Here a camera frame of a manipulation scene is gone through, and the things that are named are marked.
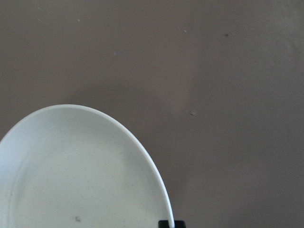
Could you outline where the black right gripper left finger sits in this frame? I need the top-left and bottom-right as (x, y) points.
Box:
(158, 220), (170, 228)

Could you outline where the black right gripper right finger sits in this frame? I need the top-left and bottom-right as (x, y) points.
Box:
(175, 220), (186, 228)

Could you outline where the white round plate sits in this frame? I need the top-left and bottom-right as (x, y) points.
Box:
(0, 104), (174, 228)

